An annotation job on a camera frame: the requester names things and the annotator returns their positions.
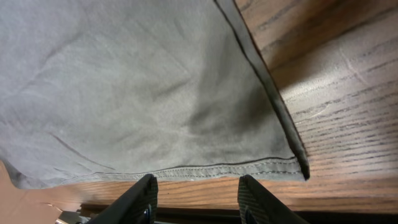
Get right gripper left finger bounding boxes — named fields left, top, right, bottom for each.
left=87, top=174, right=159, bottom=224

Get grey cotton shorts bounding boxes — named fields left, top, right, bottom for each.
left=1, top=0, right=310, bottom=189

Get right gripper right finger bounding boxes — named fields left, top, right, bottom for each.
left=238, top=175, right=308, bottom=224

